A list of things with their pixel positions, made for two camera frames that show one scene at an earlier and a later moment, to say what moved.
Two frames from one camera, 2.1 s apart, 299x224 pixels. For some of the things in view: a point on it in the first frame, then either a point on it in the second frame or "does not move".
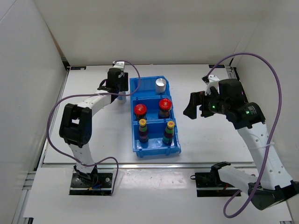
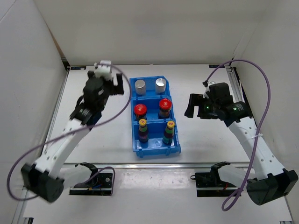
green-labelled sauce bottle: (169, 133) does not move
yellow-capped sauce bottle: (143, 135) does not move
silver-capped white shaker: (121, 99) -> (140, 87)
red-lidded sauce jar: (165, 106) does not move
